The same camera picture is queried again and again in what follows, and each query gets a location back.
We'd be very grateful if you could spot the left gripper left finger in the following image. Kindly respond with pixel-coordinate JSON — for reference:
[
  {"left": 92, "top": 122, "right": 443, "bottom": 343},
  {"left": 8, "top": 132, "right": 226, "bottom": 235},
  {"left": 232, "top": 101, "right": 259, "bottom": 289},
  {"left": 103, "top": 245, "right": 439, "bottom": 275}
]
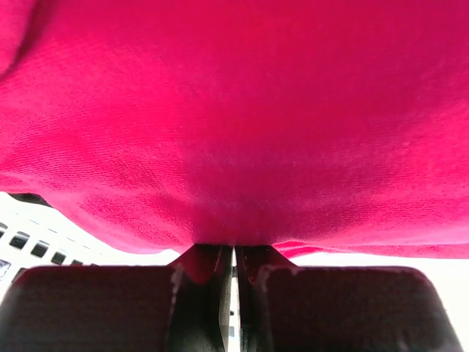
[{"left": 1, "top": 245, "right": 232, "bottom": 351}]

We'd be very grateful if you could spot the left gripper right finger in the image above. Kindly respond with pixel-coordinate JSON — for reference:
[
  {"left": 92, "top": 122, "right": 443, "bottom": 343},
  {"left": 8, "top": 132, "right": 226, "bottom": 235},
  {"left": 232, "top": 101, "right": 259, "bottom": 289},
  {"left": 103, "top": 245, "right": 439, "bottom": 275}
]
[{"left": 235, "top": 246, "right": 462, "bottom": 352}]

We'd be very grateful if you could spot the white plastic basket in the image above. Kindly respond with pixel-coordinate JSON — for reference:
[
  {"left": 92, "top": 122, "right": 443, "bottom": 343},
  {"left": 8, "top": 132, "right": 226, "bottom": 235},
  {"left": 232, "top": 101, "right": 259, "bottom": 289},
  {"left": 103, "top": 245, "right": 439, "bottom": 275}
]
[{"left": 0, "top": 192, "right": 118, "bottom": 287}]

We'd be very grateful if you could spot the pink t shirt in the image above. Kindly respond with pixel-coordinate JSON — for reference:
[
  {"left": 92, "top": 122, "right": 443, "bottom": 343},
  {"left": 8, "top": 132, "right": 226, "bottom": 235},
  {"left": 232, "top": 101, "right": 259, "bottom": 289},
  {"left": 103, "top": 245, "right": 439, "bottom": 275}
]
[{"left": 1, "top": 1, "right": 468, "bottom": 259}]

